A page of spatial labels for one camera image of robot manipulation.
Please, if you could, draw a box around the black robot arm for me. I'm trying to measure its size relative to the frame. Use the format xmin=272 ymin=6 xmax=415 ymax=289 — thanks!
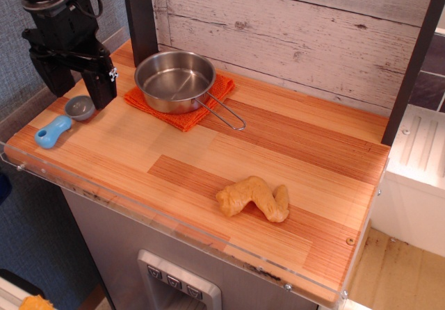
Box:
xmin=22 ymin=0 xmax=118 ymax=109

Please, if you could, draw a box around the dark shelf post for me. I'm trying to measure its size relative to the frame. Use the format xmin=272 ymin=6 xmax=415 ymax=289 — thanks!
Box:
xmin=125 ymin=0 xmax=159 ymax=66
xmin=381 ymin=0 xmax=444 ymax=146

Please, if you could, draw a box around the silver dispenser button panel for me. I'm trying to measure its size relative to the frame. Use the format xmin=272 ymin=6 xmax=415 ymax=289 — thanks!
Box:
xmin=138 ymin=250 xmax=223 ymax=309

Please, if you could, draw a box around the stainless steel pot with handle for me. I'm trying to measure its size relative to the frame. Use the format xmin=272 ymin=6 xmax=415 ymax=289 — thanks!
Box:
xmin=134 ymin=50 xmax=246 ymax=131

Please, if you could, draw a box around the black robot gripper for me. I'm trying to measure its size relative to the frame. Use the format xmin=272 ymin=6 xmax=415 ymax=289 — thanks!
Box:
xmin=22 ymin=2 xmax=117 ymax=110

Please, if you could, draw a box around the white toy sink unit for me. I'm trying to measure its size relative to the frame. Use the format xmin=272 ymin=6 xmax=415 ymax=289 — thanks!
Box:
xmin=370 ymin=27 xmax=445 ymax=255

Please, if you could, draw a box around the tan toy chicken piece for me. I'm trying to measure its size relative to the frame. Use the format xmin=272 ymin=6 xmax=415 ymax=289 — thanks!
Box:
xmin=216 ymin=176 xmax=289 ymax=223

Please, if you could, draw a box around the blue grey measuring scoop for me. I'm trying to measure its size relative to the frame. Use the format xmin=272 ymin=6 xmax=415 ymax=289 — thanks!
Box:
xmin=34 ymin=95 xmax=96 ymax=149

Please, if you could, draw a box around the dark left shelf post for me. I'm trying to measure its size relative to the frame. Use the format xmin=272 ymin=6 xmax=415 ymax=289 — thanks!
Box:
xmin=125 ymin=0 xmax=159 ymax=66

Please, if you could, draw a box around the yellow object bottom left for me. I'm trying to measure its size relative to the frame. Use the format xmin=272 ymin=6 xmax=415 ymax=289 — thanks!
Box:
xmin=18 ymin=295 xmax=55 ymax=310

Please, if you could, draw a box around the grey toy fridge cabinet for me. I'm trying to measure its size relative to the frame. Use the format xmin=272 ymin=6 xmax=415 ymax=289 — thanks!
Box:
xmin=63 ymin=190 xmax=318 ymax=309

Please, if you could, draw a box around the clear acrylic edge guard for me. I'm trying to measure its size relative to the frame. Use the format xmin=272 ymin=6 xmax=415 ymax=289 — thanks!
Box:
xmin=5 ymin=135 xmax=389 ymax=308

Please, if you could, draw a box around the dark right shelf post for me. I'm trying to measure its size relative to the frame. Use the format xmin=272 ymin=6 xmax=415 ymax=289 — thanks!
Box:
xmin=381 ymin=0 xmax=444 ymax=146

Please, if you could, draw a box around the orange folded cloth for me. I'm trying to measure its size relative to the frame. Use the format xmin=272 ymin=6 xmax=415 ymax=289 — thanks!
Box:
xmin=124 ymin=74 xmax=235 ymax=132

